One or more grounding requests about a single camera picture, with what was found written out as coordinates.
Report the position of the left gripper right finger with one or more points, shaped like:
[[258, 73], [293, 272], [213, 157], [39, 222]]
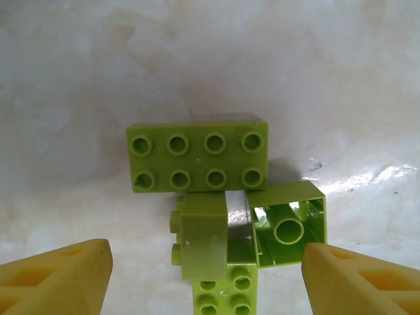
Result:
[[361, 285]]

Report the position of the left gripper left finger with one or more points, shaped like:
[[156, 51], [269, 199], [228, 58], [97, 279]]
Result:
[[59, 282]]

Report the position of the long green lego brick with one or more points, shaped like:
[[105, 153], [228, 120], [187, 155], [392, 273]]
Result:
[[197, 159], [223, 295]]

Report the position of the small green lego brick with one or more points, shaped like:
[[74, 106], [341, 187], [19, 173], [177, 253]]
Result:
[[203, 229], [282, 193]]

